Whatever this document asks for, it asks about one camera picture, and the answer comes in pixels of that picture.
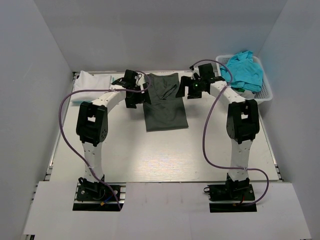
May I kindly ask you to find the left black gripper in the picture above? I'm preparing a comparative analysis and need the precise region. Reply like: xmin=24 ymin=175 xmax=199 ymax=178
xmin=125 ymin=83 xmax=151 ymax=109

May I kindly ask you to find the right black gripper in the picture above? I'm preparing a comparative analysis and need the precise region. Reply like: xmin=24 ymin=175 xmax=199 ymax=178
xmin=176 ymin=76 xmax=205 ymax=99

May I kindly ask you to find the dark grey t-shirt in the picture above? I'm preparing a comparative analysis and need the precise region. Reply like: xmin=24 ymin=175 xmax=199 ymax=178
xmin=143 ymin=73 xmax=189 ymax=132

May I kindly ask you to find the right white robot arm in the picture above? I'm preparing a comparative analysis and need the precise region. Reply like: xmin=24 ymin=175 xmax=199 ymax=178
xmin=176 ymin=75 xmax=260 ymax=200

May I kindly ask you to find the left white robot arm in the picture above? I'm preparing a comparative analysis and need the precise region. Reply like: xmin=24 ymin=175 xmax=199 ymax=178
xmin=76 ymin=83 xmax=151 ymax=200

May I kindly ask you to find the green garment in basket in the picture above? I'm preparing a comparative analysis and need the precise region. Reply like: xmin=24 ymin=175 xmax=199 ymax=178
xmin=233 ymin=87 xmax=245 ymax=92

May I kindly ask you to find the folded white t-shirt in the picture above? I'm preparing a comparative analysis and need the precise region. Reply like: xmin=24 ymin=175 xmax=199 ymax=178
xmin=70 ymin=70 xmax=113 ymax=102

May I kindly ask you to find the crumpled grey t-shirt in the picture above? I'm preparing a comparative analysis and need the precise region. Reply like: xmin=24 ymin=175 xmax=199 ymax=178
xmin=236 ymin=89 xmax=255 ymax=100

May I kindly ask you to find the crumpled turquoise t-shirt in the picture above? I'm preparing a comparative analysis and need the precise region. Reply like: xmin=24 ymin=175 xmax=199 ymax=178
xmin=225 ymin=50 xmax=264 ymax=93

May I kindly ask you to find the folded teal t-shirt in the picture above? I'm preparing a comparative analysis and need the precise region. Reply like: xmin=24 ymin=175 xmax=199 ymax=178
xmin=71 ymin=100 xmax=84 ymax=105

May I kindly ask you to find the white plastic basket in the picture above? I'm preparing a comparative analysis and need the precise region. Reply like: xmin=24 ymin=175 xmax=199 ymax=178
xmin=215 ymin=54 xmax=273 ymax=105

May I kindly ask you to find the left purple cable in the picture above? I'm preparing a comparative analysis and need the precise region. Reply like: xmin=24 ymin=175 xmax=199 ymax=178
xmin=59 ymin=69 xmax=152 ymax=211

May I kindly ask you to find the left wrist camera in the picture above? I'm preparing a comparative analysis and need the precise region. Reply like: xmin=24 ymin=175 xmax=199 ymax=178
xmin=111 ymin=69 xmax=141 ymax=89

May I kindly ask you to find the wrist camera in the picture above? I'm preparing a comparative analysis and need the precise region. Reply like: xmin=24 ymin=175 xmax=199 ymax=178
xmin=111 ymin=69 xmax=141 ymax=89
xmin=190 ymin=63 xmax=225 ymax=84

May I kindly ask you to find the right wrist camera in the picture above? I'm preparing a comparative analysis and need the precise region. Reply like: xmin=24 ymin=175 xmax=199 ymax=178
xmin=190 ymin=63 xmax=225 ymax=84

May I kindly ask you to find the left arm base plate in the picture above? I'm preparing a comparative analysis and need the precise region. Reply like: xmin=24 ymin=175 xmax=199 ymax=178
xmin=72 ymin=183 xmax=120 ymax=212

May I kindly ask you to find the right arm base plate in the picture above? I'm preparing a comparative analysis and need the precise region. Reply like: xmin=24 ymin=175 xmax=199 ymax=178
xmin=203 ymin=184 xmax=257 ymax=213

